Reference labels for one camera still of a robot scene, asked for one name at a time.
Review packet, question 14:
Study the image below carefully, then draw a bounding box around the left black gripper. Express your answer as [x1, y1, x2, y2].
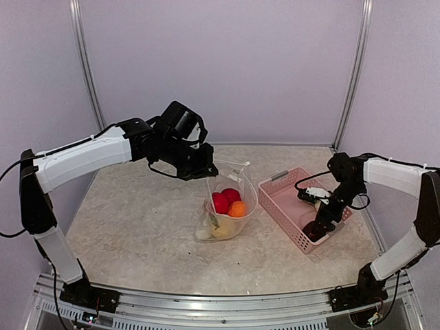
[160, 135, 219, 181]

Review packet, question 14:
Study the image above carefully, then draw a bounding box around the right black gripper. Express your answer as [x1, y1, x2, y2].
[311, 179, 365, 234]

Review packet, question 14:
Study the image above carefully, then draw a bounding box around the dark purple fruit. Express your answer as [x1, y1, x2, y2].
[302, 221, 327, 241]

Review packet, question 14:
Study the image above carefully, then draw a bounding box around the red apple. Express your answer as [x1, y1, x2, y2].
[221, 188, 242, 206]

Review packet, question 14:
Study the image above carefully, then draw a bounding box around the clear dotted zip bag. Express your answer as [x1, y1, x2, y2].
[194, 160, 258, 243]

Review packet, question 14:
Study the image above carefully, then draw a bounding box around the orange fruit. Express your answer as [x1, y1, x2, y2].
[228, 201, 248, 218]

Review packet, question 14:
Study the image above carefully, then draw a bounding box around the white radish with leaves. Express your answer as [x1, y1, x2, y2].
[194, 212, 219, 242]

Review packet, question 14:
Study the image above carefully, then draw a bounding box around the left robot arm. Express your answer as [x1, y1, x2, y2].
[10, 101, 219, 306]

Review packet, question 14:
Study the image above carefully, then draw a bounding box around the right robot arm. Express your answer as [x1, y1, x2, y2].
[298, 153, 439, 305]

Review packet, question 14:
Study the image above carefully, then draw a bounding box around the pink perforated plastic basket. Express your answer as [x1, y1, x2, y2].
[258, 167, 353, 254]

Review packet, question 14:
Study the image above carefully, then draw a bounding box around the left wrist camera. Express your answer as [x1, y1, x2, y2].
[186, 124, 201, 149]

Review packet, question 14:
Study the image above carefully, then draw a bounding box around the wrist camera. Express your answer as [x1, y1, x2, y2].
[297, 187, 331, 204]
[186, 124, 201, 149]

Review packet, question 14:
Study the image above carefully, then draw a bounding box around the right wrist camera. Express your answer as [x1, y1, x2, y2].
[297, 187, 331, 204]

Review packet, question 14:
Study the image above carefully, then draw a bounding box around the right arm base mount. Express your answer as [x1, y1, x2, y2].
[328, 263, 388, 312]

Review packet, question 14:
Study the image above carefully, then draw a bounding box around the front aluminium rail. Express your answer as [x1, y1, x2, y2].
[34, 271, 413, 330]

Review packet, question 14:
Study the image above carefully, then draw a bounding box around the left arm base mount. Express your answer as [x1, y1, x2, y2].
[60, 272, 120, 314]

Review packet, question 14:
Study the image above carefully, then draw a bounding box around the left aluminium frame post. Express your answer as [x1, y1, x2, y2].
[69, 0, 106, 129]

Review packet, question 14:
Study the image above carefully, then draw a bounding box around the aluminium frame post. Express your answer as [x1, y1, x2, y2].
[332, 0, 374, 152]
[69, 0, 106, 129]

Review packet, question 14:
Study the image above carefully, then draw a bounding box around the right aluminium frame post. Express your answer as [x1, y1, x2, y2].
[332, 0, 374, 152]

